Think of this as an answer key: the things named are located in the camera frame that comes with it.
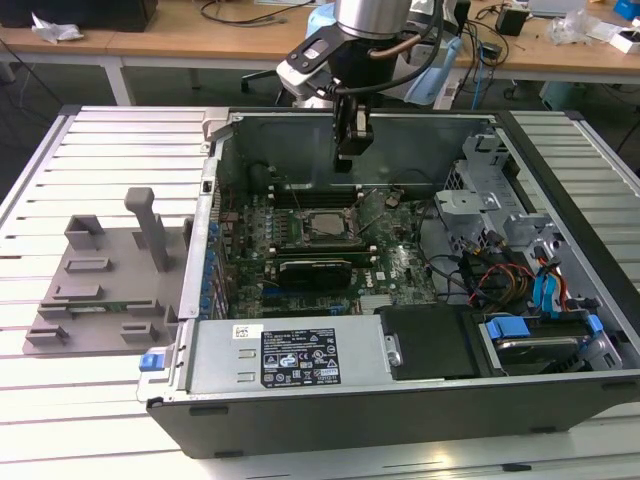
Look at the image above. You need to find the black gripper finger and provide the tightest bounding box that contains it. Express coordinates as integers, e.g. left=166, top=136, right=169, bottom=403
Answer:
left=344, top=99, right=375, bottom=175
left=332, top=97, right=350, bottom=174

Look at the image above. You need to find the wire locking lever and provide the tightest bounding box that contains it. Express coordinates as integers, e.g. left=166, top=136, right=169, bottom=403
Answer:
left=279, top=175, right=303, bottom=212

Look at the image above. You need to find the metal socket cover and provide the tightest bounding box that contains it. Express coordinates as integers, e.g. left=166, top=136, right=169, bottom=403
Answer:
left=344, top=188, right=397, bottom=237

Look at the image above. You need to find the silver CPU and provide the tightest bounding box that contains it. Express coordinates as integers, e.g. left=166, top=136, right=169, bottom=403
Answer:
left=310, top=211, right=350, bottom=238

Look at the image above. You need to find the CPU socket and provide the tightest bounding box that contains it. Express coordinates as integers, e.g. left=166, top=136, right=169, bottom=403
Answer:
left=298, top=207, right=355, bottom=245

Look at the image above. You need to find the black RAM slot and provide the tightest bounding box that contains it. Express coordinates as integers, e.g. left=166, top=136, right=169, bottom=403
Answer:
left=268, top=242, right=375, bottom=253
left=269, top=193, right=363, bottom=201
left=271, top=197, right=363, bottom=207
left=270, top=189, right=363, bottom=197
left=269, top=184, right=363, bottom=193
left=271, top=249, right=377, bottom=264

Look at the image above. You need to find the black office chair base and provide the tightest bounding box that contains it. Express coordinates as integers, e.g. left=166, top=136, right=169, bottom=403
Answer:
left=241, top=68, right=287, bottom=109

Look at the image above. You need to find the silver metal drive cage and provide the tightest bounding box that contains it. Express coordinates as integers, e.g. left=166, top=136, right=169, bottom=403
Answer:
left=432, top=124, right=564, bottom=261

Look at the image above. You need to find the green motherboard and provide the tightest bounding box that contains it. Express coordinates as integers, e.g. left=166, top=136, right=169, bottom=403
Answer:
left=212, top=185, right=444, bottom=320

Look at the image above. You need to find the black graphics card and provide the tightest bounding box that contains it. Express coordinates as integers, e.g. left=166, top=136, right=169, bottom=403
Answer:
left=276, top=256, right=355, bottom=292

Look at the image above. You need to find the black power adapter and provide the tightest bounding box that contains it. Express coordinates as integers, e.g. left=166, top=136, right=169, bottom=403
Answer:
left=494, top=7, right=530, bottom=37

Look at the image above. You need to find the black expansion slot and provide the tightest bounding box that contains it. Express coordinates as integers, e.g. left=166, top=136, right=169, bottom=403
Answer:
left=263, top=297, right=351, bottom=314

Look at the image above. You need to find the wooden desk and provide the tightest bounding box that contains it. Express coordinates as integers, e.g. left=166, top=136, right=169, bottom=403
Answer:
left=0, top=9, right=640, bottom=109

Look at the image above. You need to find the pale teal box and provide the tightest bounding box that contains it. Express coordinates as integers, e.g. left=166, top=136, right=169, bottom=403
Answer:
left=540, top=79, right=586, bottom=112

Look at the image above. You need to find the silver laptop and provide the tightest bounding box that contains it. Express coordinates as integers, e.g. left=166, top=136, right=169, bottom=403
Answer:
left=528, top=0, right=587, bottom=16

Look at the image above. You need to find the clear plastic bag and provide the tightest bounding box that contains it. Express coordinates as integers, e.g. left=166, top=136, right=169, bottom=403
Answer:
left=547, top=8, right=619, bottom=47

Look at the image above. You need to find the black plastic shroud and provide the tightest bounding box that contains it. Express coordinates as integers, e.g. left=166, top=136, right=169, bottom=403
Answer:
left=373, top=303, right=496, bottom=382

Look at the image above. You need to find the hard disk blue carrier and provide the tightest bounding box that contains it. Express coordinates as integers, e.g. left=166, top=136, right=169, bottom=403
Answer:
left=477, top=313, right=610, bottom=377

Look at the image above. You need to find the silver power supply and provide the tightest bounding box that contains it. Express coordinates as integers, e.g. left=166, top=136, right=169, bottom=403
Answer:
left=185, top=315, right=397, bottom=397

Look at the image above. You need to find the small white box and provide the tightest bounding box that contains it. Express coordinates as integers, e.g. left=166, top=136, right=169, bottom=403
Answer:
left=607, top=28, right=640, bottom=55

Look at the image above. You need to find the grey parts rack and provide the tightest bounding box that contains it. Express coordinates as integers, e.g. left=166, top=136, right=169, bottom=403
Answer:
left=23, top=186, right=195, bottom=359

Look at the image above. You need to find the black equipment box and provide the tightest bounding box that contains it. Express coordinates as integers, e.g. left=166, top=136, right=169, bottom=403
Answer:
left=0, top=0, right=160, bottom=34

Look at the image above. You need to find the green RAM stick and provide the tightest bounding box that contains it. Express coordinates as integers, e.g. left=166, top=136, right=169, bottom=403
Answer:
left=67, top=299, right=151, bottom=317

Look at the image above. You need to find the black PC case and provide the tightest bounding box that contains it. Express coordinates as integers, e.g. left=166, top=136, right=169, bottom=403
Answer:
left=135, top=105, right=640, bottom=460

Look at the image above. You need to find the crumpled white paper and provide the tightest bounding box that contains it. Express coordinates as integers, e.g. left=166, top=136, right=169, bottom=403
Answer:
left=30, top=12, right=85, bottom=44

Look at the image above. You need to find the black camera cable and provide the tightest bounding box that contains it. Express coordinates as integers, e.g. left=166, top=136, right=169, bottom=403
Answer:
left=319, top=0, right=451, bottom=99

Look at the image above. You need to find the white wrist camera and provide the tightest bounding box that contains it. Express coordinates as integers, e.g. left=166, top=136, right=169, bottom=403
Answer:
left=276, top=34, right=342, bottom=101

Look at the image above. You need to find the power wire bundle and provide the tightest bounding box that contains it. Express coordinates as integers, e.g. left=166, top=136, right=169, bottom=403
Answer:
left=468, top=262, right=537, bottom=307

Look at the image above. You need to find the blue data wire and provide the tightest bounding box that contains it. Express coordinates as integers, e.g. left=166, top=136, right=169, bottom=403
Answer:
left=542, top=269, right=565, bottom=321
left=531, top=273, right=549, bottom=316

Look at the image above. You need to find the orange data wire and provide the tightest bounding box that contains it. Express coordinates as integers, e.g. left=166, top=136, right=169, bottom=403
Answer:
left=555, top=272, right=571, bottom=314

